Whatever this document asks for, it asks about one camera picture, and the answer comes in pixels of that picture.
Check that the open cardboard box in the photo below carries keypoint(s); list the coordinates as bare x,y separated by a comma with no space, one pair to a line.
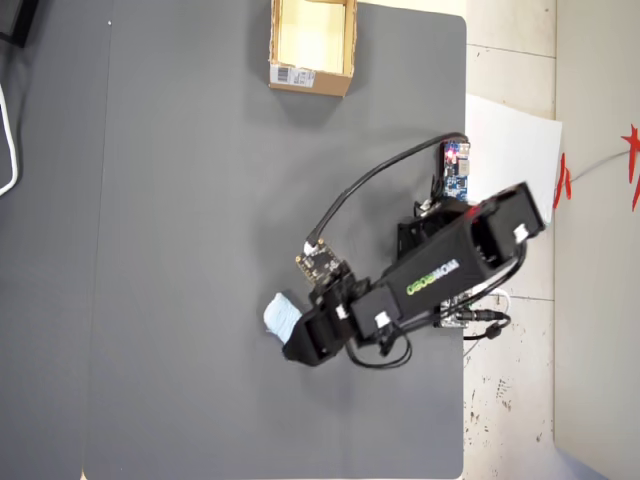
312,45

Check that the white paper sheet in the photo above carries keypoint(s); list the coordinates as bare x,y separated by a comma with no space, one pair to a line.
515,150

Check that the blue controller circuit board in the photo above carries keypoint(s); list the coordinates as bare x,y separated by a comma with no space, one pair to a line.
456,170

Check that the black camera circuit board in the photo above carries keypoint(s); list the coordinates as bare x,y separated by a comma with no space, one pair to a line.
321,262

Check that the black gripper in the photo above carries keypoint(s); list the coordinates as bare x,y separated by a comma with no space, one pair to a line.
342,310

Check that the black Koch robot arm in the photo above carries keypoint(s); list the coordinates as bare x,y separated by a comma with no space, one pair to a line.
440,265

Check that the light blue cloth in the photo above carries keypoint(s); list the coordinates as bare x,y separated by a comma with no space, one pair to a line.
281,317

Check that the dark grey table mat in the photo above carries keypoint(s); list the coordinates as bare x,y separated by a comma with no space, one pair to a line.
225,250

